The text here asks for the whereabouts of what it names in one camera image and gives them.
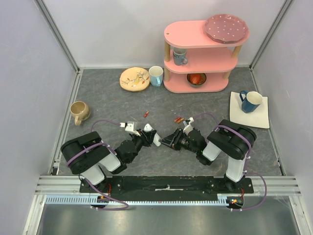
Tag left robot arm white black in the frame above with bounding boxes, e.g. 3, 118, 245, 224
61, 125, 161, 192

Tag beige ceramic mug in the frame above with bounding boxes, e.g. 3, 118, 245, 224
70, 101, 90, 126

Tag orange cup in bowl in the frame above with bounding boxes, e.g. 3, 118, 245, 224
189, 73, 205, 85

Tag patterned dark bowl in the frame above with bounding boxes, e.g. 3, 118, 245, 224
187, 73, 206, 88

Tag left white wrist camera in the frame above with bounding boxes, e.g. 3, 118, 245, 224
120, 121, 139, 135

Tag white square plate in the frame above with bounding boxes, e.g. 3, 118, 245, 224
229, 91, 270, 129

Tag grey mug on shelf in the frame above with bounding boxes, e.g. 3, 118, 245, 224
173, 47, 188, 66

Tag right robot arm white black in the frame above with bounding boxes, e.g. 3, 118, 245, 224
160, 117, 257, 193

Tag light blue mug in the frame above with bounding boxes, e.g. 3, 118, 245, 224
149, 66, 163, 87

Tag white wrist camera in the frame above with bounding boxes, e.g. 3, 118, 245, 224
120, 121, 139, 135
183, 117, 194, 135

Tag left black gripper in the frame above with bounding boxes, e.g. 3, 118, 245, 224
128, 129, 157, 163

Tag pink polka dot plate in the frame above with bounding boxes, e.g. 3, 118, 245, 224
204, 14, 248, 44

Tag white remote control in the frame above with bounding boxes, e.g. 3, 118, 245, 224
143, 123, 161, 147

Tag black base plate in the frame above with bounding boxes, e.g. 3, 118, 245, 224
95, 176, 254, 201

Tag yellow floral plate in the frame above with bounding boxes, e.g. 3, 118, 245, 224
119, 67, 150, 92

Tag dark blue mug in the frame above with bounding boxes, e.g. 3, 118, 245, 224
239, 91, 263, 113

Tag white slotted cable duct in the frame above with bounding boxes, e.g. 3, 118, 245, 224
45, 195, 241, 206

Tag pink three-tier shelf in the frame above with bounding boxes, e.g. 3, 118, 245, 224
163, 20, 250, 93

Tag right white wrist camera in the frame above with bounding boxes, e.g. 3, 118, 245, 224
183, 117, 194, 135

